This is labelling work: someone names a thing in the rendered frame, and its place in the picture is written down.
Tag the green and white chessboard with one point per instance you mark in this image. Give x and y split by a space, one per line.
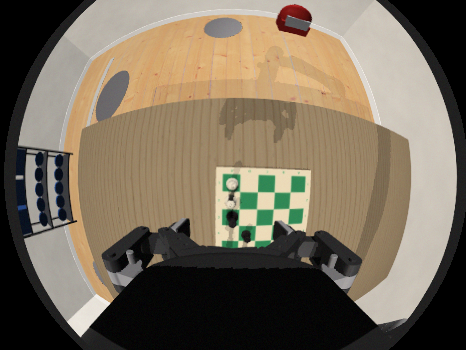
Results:
263 196

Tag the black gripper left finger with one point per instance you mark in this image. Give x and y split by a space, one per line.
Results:
124 260

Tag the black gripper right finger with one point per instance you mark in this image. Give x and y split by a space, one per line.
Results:
338 262

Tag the white king chess piece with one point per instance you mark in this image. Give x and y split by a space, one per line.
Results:
232 185

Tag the black king chess piece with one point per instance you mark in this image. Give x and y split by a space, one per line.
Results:
233 216

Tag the black rook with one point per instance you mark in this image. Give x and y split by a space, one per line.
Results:
246 236

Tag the white chess queen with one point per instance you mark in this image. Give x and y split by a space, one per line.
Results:
231 201

